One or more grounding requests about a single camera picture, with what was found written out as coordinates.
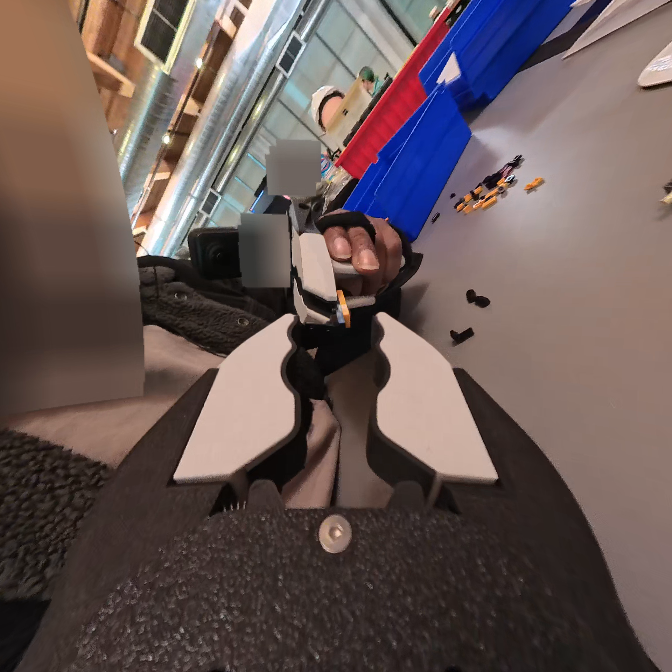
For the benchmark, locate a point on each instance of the red plastic bin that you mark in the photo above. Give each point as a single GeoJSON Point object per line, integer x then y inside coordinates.
{"type": "Point", "coordinates": [388, 115]}

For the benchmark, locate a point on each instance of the black two-hole toy piece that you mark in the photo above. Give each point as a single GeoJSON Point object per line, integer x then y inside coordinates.
{"type": "Point", "coordinates": [479, 298]}

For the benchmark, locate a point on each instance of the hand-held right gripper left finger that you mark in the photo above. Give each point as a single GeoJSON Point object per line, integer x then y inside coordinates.
{"type": "Point", "coordinates": [241, 414]}

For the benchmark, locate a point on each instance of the small black toy brick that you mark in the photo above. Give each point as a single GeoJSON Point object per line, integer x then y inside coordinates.
{"type": "Point", "coordinates": [462, 335]}

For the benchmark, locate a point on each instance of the person's left hand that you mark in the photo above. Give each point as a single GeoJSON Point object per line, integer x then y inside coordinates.
{"type": "Point", "coordinates": [378, 252]}

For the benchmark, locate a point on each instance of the white paper bag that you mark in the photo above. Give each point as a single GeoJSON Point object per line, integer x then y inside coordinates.
{"type": "Point", "coordinates": [593, 29]}

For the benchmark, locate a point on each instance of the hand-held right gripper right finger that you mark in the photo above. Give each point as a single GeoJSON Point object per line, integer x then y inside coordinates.
{"type": "Point", "coordinates": [435, 420]}

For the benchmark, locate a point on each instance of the instruction booklet on stand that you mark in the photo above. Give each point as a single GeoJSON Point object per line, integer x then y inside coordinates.
{"type": "Point", "coordinates": [659, 68]}

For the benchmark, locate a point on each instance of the orange grey brick assembly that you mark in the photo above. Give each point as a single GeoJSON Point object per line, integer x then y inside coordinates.
{"type": "Point", "coordinates": [342, 304]}

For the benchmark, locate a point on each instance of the small orange toy brick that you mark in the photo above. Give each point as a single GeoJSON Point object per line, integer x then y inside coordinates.
{"type": "Point", "coordinates": [534, 184]}

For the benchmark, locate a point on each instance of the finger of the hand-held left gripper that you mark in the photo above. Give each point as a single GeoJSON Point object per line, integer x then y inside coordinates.
{"type": "Point", "coordinates": [315, 312]}
{"type": "Point", "coordinates": [315, 262]}

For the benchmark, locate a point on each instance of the silver ventilation duct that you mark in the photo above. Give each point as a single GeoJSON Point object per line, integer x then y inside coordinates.
{"type": "Point", "coordinates": [144, 131]}
{"type": "Point", "coordinates": [236, 105]}

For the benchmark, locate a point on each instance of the black red toy car chassis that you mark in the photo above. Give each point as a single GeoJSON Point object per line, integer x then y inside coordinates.
{"type": "Point", "coordinates": [668, 194]}

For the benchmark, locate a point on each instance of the large blue plastic bin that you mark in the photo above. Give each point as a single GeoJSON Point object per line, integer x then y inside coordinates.
{"type": "Point", "coordinates": [420, 157]}

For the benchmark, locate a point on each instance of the ceiling air vent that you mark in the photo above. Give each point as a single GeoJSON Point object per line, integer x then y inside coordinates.
{"type": "Point", "coordinates": [162, 31]}

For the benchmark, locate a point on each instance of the pile of small toy bricks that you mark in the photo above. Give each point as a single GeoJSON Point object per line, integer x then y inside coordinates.
{"type": "Point", "coordinates": [488, 194]}

